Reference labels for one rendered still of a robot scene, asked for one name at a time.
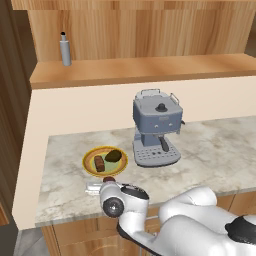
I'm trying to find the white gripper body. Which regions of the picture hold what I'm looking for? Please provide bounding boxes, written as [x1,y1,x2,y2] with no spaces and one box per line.
[85,181,103,197]

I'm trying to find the yellow round plate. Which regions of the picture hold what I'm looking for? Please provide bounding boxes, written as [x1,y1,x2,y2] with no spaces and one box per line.
[82,145,129,178]

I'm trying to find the brown bread piece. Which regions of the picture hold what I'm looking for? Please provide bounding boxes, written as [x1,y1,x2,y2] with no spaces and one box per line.
[93,155,106,173]

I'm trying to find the dark green avocado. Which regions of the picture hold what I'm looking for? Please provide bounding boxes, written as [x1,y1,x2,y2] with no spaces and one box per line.
[104,149,122,164]

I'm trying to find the wooden base cabinet front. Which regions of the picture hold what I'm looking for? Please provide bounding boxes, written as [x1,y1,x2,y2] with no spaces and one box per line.
[41,207,162,256]
[215,190,256,218]

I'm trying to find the dark wooden cabinet door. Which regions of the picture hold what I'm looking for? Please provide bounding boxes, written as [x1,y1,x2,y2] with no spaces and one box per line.
[0,0,38,228]

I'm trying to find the blue-grey coffee machine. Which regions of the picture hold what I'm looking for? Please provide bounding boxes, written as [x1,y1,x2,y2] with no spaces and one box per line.
[132,88,186,168]

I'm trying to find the grey bottle with black tip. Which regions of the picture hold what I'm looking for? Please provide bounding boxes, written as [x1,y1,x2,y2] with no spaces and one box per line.
[59,31,73,67]

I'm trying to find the open wooden wall cabinet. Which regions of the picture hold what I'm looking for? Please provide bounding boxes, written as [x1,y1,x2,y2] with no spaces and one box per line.
[10,0,256,90]

